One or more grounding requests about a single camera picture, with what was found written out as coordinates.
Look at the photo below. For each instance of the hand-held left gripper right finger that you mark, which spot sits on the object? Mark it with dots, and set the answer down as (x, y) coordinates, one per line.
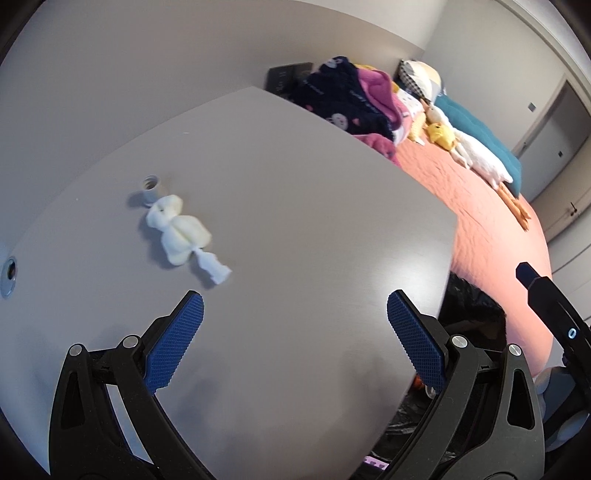
(415, 341)

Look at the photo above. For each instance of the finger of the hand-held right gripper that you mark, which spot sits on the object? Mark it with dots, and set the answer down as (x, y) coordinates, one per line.
(538, 286)

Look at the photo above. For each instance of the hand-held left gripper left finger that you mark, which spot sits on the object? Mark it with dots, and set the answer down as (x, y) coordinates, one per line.
(178, 341)

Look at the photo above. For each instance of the black trash bag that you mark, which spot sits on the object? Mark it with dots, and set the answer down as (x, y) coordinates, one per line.
(471, 314)

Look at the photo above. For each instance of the white tissue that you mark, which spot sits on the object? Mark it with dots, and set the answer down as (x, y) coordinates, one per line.
(178, 230)

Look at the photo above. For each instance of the bed with orange sheet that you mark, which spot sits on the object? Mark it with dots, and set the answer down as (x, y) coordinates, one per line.
(485, 221)

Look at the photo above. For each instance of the white goose plush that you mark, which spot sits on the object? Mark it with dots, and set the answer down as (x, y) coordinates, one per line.
(480, 159)

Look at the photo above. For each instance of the small white bottle cap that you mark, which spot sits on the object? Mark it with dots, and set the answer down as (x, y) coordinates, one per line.
(152, 191)

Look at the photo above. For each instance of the grey door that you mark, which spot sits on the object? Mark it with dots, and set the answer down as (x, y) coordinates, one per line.
(554, 134)

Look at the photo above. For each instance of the long teal cushion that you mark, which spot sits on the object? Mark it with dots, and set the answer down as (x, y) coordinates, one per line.
(480, 134)

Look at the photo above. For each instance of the yellow duck plush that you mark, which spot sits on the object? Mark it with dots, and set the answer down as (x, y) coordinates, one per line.
(441, 134)

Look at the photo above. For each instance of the yellow dotted cushion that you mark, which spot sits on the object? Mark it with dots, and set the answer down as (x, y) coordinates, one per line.
(417, 129)

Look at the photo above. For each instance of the pink printed blanket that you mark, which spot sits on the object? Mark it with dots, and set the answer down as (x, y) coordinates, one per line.
(381, 145)

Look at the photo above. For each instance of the light pink clothing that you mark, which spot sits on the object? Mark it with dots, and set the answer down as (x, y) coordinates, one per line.
(402, 117)

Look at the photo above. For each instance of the white dotted pillow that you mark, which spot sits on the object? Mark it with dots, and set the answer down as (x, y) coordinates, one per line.
(408, 99)

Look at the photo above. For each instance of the patchwork patterned pillow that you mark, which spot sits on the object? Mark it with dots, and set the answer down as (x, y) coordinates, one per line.
(422, 76)

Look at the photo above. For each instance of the magenta fleece clothing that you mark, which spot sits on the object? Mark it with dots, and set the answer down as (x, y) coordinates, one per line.
(378, 92)

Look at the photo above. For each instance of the navy printed clothing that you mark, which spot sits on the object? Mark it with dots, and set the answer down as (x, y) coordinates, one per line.
(337, 97)

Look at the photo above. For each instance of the yellow clothing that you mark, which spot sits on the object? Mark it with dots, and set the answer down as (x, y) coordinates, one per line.
(367, 68)

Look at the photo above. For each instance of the dark bedside panel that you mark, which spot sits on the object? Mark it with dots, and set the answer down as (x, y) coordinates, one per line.
(286, 78)

